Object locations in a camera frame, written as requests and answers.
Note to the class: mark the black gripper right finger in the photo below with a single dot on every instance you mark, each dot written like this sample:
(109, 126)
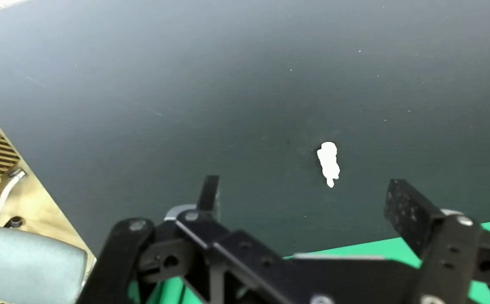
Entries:
(415, 217)

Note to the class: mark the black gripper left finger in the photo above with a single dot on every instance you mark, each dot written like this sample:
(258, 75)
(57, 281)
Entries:
(209, 197)

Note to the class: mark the small white toy figure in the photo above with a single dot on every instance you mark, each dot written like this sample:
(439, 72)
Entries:
(329, 161)

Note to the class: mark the green screen backdrop cloth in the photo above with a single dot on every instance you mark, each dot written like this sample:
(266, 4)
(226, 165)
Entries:
(369, 251)

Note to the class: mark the grey office chair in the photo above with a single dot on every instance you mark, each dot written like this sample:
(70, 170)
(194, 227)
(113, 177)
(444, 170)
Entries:
(26, 264)

